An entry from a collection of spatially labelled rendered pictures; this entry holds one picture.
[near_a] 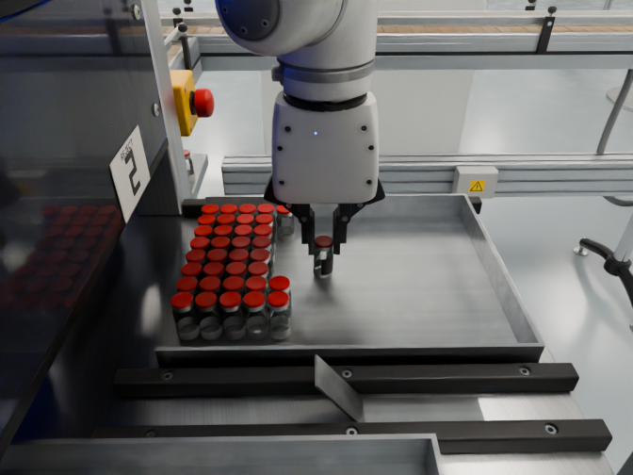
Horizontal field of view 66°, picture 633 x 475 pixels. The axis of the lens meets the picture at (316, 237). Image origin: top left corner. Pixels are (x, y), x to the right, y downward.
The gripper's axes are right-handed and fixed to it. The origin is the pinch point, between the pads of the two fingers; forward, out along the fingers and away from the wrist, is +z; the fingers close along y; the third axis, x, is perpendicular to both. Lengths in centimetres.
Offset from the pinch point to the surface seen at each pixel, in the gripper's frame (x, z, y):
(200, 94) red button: 22.4, -7.3, -16.3
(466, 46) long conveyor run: 88, 4, 39
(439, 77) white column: 149, 31, 50
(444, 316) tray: -7.1, 5.7, 12.2
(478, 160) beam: 93, 39, 51
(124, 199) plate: -4.7, -7.2, -18.3
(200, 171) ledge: 25.0, 5.9, -18.7
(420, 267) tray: 0.8, 5.7, 11.3
